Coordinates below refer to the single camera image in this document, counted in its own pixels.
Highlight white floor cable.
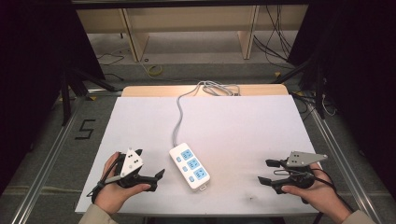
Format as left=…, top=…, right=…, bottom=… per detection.
left=321, top=92, right=338, bottom=118

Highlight yellow cable coil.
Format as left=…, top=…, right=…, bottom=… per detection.
left=147, top=63, right=163, bottom=77

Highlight grey power strip cable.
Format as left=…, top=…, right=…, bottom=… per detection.
left=172, top=79, right=243, bottom=147

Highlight white foam board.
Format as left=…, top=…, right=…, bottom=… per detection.
left=75, top=94, right=322, bottom=217

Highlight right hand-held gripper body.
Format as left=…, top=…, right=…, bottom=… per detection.
left=270, top=150, right=329, bottom=196

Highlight black curtain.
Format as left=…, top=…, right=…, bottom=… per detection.
left=287, top=0, right=396, bottom=202
left=0, top=0, right=106, bottom=195

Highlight bundle of black cables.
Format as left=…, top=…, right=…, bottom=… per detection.
left=252, top=4, right=295, bottom=68

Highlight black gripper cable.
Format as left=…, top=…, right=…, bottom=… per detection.
left=311, top=167, right=356, bottom=224
left=86, top=153, right=124, bottom=205

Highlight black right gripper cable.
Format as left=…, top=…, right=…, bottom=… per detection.
left=311, top=167, right=356, bottom=224

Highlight person's right hand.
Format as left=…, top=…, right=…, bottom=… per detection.
left=280, top=162, right=353, bottom=224

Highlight beige wooden desk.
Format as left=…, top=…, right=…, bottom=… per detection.
left=76, top=4, right=310, bottom=63

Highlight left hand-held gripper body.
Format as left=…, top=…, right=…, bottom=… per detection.
left=115, top=147, right=159, bottom=192

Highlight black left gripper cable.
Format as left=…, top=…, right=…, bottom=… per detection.
left=86, top=153, right=124, bottom=205

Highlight white power strip blue sockets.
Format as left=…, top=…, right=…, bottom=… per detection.
left=168, top=142, right=211, bottom=191

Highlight thin black floor cable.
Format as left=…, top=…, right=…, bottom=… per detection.
left=96, top=51, right=126, bottom=82

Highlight person's left hand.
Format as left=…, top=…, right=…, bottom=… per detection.
left=93, top=151, right=152, bottom=216

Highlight aluminium rail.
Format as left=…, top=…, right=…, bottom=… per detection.
left=307, top=102, right=375, bottom=219
left=10, top=96, right=86, bottom=224

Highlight black metal stand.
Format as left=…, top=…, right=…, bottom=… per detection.
left=60, top=65, right=117, bottom=127
left=273, top=55, right=327, bottom=121

